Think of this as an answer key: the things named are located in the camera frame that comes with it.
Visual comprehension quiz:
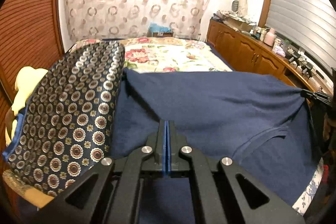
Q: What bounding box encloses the navy medallion-patterned pillow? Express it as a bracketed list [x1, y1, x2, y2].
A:
[3, 40, 126, 197]

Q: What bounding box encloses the yellow plush toy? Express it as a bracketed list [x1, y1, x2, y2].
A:
[5, 67, 49, 146]

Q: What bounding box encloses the blue bag in wooden box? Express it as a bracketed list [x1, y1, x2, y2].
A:
[148, 21, 174, 38]

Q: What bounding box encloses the purple tissue pack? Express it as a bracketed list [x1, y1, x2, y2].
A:
[273, 44, 286, 56]

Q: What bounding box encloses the wooden louvered wardrobe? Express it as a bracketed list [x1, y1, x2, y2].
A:
[0, 0, 66, 109]

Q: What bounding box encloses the navy blue printed t-shirt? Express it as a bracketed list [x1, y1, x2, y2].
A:
[16, 68, 324, 224]

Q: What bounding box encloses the wooden sideboard cabinet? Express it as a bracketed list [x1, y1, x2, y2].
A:
[206, 19, 331, 98]

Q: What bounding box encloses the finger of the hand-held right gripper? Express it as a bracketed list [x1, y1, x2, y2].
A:
[301, 90, 332, 104]

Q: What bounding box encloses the grey window blind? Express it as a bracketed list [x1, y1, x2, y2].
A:
[265, 0, 335, 56]

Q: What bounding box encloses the navy bed sheet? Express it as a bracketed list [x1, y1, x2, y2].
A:
[206, 42, 237, 71]

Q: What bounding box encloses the cardboard box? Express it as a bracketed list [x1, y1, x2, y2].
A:
[226, 15, 256, 31]

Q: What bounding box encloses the cluster of small cosmetic bottles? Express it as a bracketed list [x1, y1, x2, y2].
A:
[249, 26, 265, 41]

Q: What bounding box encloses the blue floral bedsheet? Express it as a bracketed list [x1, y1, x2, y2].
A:
[291, 158, 324, 216]

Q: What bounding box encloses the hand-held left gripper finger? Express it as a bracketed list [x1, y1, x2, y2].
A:
[43, 119, 166, 224]
[168, 119, 306, 224]

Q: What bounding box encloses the floral blanket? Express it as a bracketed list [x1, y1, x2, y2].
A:
[71, 37, 234, 73]

